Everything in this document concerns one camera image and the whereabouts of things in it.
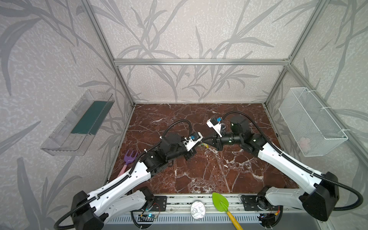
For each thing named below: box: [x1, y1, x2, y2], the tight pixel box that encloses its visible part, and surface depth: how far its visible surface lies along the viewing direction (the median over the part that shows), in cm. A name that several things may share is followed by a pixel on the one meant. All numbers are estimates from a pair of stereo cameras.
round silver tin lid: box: [190, 201, 206, 219], surface depth 69 cm
